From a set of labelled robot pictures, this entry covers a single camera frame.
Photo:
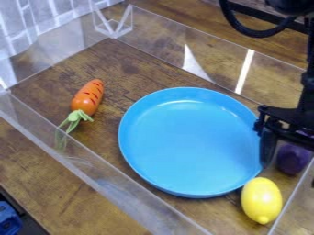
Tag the blue round tray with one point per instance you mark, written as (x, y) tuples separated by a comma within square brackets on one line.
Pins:
[(187, 140)]

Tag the yellow toy lemon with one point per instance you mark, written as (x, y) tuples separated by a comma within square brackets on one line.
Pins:
[(261, 200)]

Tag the orange toy carrot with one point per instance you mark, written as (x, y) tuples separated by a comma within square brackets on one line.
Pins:
[(83, 107)]

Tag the clear acrylic enclosure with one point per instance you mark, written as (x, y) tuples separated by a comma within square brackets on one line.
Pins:
[(142, 45)]

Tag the purple toy eggplant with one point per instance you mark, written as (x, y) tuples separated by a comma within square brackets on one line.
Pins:
[(293, 159)]

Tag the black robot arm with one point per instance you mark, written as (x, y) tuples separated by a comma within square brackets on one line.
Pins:
[(302, 8)]

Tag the blue plastic object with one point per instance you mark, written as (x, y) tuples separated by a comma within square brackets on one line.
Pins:
[(11, 222)]

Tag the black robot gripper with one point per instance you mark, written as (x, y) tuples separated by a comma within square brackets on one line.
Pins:
[(289, 123)]

